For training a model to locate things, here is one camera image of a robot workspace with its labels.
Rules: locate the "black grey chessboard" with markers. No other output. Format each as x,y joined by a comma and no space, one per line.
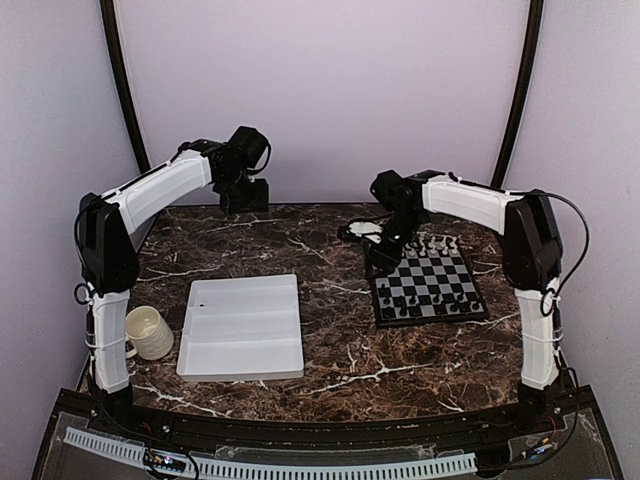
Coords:
424,278

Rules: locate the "right black frame post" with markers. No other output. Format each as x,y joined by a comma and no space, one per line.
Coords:
521,89

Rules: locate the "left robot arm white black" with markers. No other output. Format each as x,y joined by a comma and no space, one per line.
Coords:
105,223

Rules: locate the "black frame post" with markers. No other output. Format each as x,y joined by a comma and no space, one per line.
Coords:
521,89
116,53

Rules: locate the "left black frame post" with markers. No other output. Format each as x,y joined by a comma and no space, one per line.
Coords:
116,53

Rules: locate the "cream ceramic mug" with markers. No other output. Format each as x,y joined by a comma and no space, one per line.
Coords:
148,334

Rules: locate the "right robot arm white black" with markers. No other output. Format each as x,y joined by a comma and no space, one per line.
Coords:
526,228

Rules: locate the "black front rail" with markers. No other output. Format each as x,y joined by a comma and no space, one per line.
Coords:
487,430

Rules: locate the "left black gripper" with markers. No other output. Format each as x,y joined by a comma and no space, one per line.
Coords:
260,203

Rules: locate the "white plastic tray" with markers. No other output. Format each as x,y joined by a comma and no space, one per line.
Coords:
242,329

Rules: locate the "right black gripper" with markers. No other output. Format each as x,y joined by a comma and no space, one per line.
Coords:
382,256

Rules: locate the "tall black piece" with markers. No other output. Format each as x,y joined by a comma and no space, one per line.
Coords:
400,303

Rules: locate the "white chess pieces row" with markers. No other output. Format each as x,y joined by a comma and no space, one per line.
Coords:
423,245

